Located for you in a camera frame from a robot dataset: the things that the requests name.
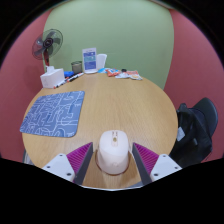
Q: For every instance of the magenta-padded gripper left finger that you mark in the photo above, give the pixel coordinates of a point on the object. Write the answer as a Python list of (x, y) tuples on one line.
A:
[(59, 165)]

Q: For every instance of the blue patterned mouse pad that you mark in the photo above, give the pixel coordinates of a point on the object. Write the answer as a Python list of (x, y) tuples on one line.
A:
[(53, 114)]

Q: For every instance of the black red standing fan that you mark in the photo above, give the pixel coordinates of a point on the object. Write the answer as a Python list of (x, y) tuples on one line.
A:
[(47, 42)]

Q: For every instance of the white marker black cap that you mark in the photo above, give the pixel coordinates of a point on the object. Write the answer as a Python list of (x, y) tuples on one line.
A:
[(75, 77)]

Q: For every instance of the white marker red cap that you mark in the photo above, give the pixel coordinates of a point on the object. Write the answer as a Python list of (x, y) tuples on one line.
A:
[(60, 83)]

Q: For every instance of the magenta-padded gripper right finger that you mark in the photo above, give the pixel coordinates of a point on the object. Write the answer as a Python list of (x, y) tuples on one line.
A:
[(164, 165)]

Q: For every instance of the light blue packet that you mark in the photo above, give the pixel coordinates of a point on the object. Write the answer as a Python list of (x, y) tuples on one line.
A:
[(102, 70)]

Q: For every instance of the black backpack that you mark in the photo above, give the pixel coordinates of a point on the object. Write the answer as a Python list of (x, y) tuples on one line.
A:
[(191, 136)]

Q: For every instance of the white tissue box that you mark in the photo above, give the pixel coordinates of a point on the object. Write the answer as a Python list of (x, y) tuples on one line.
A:
[(51, 78)]

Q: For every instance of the blue whiteboard eraser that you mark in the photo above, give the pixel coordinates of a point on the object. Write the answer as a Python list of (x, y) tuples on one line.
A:
[(68, 73)]

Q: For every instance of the cream white computer mouse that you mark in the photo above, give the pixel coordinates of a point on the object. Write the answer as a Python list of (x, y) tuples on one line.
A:
[(113, 151)]

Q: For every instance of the dark glass cup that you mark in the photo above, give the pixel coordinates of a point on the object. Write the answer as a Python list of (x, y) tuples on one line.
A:
[(76, 67)]

